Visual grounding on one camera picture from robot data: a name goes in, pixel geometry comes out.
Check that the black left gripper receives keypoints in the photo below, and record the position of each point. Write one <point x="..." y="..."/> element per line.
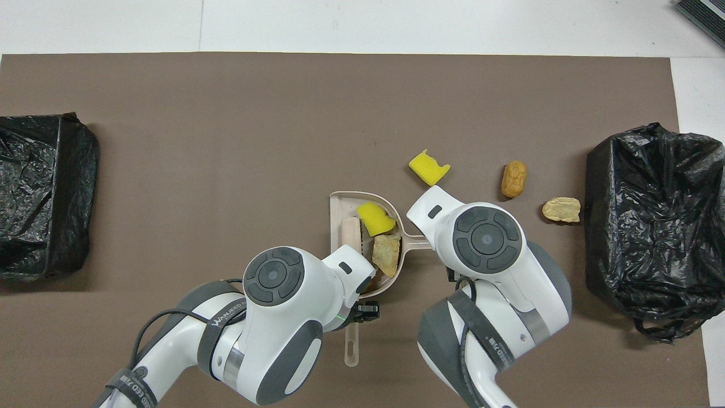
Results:
<point x="367" y="311"/>

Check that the pale tan foam chunk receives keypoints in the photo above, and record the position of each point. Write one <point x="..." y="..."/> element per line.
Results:
<point x="386" y="255"/>

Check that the beige brush with black bristles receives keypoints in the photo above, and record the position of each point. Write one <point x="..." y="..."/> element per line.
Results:
<point x="351" y="232"/>

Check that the yellow sponge block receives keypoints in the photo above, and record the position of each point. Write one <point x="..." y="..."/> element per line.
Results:
<point x="375" y="220"/>

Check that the beige plastic dustpan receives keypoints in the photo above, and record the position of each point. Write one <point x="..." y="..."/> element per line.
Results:
<point x="338" y="218"/>

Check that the notched yellow sponge piece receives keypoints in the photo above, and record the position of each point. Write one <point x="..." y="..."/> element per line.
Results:
<point x="427" y="169"/>

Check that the brown foam nugget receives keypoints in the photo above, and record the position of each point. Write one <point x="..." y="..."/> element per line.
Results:
<point x="514" y="179"/>

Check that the cream foam piece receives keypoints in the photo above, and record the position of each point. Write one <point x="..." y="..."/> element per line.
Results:
<point x="561" y="209"/>

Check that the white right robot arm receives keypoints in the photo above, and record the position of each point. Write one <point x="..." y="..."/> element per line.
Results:
<point x="493" y="255"/>

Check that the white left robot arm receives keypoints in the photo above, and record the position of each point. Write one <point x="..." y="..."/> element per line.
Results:
<point x="272" y="317"/>

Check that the black bag lined bin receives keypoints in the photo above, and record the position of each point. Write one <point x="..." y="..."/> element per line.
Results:
<point x="651" y="226"/>
<point x="39" y="198"/>

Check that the brown table mat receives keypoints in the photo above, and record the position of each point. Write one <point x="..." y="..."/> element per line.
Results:
<point x="170" y="170"/>

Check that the dark grey ribbed device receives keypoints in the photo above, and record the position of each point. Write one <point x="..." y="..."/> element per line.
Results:
<point x="705" y="14"/>

